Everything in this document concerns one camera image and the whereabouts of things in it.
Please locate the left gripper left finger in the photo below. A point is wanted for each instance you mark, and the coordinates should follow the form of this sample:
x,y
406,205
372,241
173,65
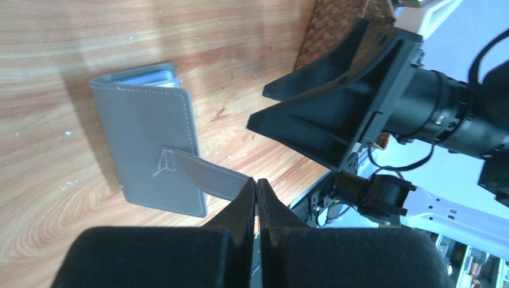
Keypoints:
x,y
217,254

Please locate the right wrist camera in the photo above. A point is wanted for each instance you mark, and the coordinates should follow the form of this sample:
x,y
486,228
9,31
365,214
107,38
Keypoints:
x,y
379,198

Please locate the woven wicker basket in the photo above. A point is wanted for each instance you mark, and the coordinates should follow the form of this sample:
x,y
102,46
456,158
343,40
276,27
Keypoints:
x,y
331,21

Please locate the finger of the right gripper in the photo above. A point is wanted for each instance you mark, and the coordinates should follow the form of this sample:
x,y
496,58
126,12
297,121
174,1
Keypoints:
x,y
325,69

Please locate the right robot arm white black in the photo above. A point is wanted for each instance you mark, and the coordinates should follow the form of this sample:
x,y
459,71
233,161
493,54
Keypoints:
x,y
452,52

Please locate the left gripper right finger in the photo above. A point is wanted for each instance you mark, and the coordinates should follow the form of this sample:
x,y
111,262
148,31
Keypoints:
x,y
293,254

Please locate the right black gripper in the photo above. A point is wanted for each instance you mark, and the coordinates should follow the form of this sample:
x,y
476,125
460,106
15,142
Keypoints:
x,y
386,90

